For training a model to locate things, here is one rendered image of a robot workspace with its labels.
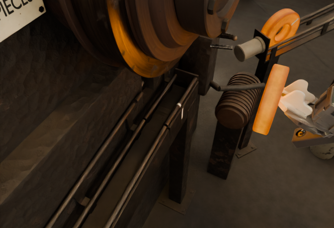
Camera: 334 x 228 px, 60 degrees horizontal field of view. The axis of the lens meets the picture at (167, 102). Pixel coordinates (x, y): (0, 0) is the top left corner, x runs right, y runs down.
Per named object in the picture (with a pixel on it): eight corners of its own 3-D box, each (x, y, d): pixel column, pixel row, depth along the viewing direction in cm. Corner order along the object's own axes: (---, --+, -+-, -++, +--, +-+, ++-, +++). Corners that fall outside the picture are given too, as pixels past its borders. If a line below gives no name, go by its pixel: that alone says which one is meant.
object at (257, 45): (232, 55, 103) (234, 42, 99) (253, 46, 105) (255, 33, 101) (243, 65, 100) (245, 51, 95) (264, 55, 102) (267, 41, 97)
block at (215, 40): (176, 88, 103) (178, 30, 85) (186, 74, 108) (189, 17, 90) (205, 98, 99) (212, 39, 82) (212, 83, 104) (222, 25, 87)
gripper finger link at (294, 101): (281, 74, 57) (323, 97, 56) (266, 92, 62) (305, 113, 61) (277, 83, 55) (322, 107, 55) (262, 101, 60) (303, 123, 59)
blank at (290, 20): (265, 53, 110) (271, 58, 108) (252, 33, 98) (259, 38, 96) (297, 24, 107) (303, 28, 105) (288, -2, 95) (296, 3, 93)
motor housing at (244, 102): (201, 175, 141) (214, 101, 102) (216, 142, 155) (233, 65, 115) (226, 187, 137) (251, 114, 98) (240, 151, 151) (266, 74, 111)
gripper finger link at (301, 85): (284, 65, 59) (325, 87, 58) (269, 83, 64) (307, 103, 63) (281, 74, 57) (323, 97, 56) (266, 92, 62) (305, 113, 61)
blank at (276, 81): (259, 100, 53) (278, 106, 52) (279, 47, 61) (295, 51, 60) (247, 143, 65) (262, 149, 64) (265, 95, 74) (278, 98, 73)
